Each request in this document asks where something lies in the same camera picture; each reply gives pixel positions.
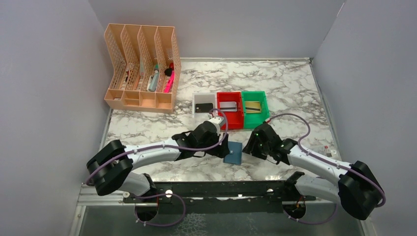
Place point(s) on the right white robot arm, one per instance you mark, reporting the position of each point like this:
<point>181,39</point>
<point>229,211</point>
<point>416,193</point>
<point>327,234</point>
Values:
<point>353,186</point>

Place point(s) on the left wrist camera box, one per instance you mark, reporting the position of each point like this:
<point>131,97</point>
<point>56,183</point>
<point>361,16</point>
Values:
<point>217,121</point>

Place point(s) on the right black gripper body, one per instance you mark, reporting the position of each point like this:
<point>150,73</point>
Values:
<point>253,147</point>

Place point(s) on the silver credit card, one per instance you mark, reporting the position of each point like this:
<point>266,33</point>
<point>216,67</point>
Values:
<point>228,106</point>

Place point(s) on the black binder clip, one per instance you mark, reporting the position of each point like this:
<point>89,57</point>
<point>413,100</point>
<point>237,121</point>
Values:
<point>168,72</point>

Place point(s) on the peach plastic file organizer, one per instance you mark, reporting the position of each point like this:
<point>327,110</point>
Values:
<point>134,51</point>

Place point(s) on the clear plastic packet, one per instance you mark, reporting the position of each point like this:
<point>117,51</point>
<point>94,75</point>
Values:
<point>327,151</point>

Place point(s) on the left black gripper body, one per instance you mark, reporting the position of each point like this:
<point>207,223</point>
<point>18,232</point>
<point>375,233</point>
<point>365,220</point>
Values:
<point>220,148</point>

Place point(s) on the teal grey stapler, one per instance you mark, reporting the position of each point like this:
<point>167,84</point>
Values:
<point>153,80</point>

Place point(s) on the pink highlighter pen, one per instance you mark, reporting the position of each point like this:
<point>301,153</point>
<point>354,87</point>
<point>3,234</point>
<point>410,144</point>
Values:
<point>170,82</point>

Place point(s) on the red plastic bin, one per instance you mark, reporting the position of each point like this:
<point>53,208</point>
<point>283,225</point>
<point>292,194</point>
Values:
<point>235,119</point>

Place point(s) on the black credit card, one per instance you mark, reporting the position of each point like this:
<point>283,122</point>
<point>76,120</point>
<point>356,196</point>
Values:
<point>203,107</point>

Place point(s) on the blue leather card holder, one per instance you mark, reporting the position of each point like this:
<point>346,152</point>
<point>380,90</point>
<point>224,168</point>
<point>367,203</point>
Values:
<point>235,155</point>

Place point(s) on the white plastic bin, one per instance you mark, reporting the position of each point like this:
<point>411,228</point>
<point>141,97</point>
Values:
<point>203,97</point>

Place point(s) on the gold credit card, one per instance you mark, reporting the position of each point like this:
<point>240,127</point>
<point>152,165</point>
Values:
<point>253,107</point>

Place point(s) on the green plastic bin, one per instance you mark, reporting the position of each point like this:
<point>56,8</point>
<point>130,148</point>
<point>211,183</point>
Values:
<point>253,120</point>

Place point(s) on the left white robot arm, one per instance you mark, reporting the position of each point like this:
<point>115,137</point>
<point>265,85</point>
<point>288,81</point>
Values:
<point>112,168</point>

